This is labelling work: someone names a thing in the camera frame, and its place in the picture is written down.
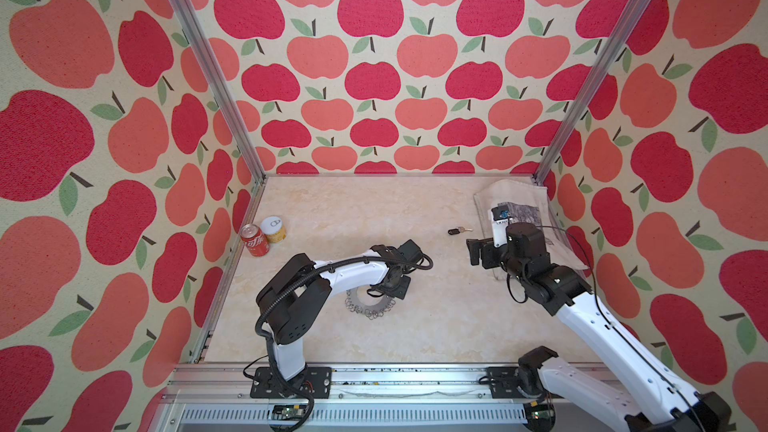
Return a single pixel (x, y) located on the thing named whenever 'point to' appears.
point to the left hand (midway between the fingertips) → (401, 294)
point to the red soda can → (254, 239)
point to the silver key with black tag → (456, 231)
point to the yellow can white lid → (272, 226)
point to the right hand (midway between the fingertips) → (493, 236)
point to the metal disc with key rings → (372, 312)
